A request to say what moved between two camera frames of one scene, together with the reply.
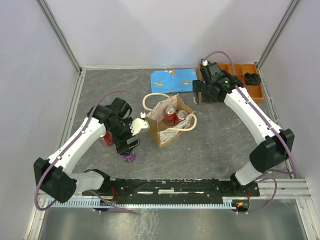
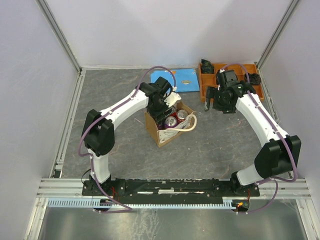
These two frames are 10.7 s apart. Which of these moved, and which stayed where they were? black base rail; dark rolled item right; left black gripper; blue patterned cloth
Moved: left black gripper
Stayed: dark rolled item right; black base rail; blue patterned cloth
